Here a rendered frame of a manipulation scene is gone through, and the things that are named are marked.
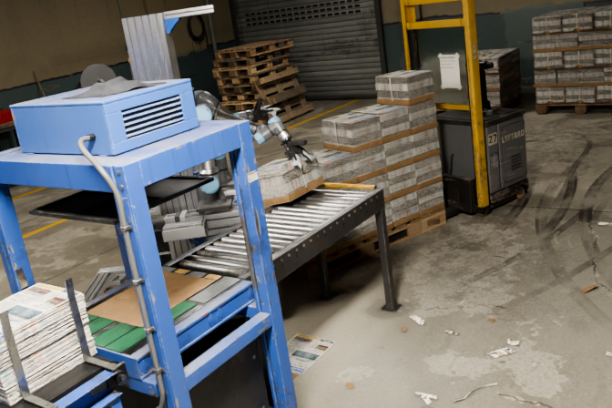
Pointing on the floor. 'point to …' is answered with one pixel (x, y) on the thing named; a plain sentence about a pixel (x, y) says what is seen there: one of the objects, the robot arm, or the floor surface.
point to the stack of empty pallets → (248, 71)
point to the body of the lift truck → (515, 178)
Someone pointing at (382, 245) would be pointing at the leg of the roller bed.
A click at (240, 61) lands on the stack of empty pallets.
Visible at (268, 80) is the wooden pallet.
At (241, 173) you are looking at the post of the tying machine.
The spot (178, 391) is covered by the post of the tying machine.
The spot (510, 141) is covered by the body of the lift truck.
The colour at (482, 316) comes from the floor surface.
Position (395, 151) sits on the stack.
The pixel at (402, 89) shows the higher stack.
